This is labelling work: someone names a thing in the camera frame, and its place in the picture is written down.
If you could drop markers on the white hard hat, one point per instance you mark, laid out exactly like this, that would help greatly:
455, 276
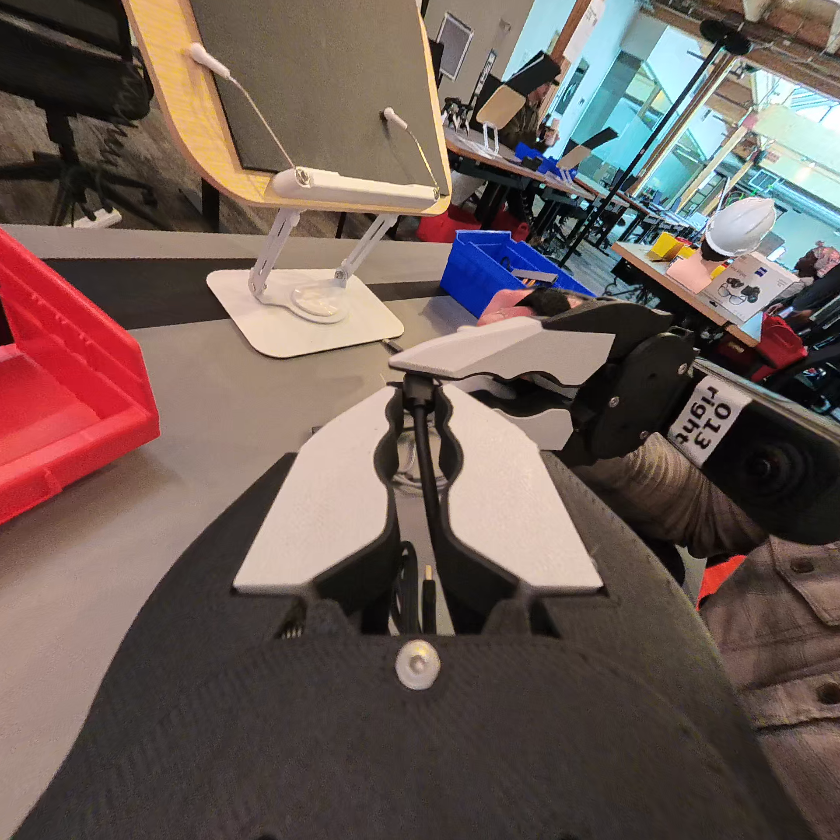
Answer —
738, 223

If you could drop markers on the blue plastic bin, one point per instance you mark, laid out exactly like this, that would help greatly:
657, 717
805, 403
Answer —
535, 157
479, 269

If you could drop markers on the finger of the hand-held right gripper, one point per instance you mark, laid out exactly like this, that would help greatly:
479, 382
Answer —
544, 426
512, 348

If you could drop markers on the cardboard product box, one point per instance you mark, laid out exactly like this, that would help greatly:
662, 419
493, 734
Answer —
754, 289

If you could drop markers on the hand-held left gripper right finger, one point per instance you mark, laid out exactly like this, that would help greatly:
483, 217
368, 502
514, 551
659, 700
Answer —
512, 512

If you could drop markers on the black office chair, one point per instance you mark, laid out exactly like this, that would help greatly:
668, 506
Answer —
65, 59

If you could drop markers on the person's right hand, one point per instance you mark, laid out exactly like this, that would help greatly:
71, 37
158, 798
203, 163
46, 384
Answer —
502, 308

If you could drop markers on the yellow plastic bin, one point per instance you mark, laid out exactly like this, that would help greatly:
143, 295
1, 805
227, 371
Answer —
669, 246

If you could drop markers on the black floor lamp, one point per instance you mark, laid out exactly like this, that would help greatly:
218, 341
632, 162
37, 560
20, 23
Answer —
656, 144

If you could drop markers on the wooden book stand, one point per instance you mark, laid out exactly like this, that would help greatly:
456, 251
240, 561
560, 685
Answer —
584, 151
505, 105
184, 111

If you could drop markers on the black sheet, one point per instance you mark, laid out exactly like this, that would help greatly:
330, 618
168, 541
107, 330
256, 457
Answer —
315, 85

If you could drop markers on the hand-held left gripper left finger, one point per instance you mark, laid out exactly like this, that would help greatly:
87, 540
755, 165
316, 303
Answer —
321, 512

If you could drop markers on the red storage bin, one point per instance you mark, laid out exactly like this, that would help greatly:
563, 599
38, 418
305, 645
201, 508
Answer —
446, 223

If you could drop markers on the red plastic bin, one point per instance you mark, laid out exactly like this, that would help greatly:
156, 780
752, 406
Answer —
65, 407

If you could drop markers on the pink mannequin head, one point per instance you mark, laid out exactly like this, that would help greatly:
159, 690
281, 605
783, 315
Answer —
689, 269

